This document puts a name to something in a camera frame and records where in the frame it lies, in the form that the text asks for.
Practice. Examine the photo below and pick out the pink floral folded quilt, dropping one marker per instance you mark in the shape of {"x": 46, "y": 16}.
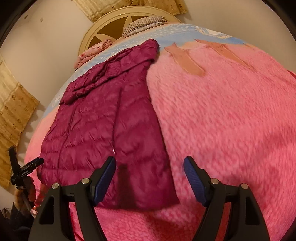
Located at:
{"x": 92, "y": 52}

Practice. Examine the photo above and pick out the magenta puffer jacket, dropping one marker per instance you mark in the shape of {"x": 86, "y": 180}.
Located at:
{"x": 108, "y": 112}

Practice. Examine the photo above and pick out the cream wooden headboard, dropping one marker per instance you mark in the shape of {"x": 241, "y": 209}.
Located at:
{"x": 111, "y": 25}

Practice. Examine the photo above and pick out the beige floral curtain at left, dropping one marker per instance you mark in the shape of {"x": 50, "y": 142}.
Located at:
{"x": 17, "y": 107}

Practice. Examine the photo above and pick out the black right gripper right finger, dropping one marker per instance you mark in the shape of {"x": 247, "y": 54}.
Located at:
{"x": 245, "y": 222}

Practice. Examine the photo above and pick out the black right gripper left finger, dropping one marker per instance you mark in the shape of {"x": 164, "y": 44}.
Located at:
{"x": 53, "y": 221}

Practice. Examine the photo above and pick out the blue pink printed bed blanket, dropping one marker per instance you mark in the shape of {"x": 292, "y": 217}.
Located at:
{"x": 224, "y": 102}

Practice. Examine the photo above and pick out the person's left hand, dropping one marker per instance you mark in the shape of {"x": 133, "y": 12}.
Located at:
{"x": 21, "y": 195}

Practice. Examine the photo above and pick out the striped pillow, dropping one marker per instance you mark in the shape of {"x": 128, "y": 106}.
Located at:
{"x": 143, "y": 24}

